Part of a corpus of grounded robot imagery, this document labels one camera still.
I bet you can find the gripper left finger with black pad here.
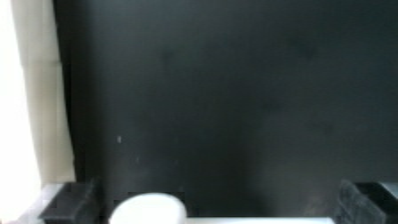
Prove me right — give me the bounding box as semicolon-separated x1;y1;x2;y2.
38;179;101;224

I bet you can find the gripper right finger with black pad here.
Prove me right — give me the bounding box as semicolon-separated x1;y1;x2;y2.
332;180;398;224

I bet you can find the white drawer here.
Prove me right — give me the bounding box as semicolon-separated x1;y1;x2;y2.
106;193;333;224

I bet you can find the white front fence rail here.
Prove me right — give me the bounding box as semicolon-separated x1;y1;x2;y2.
0;0;74;224

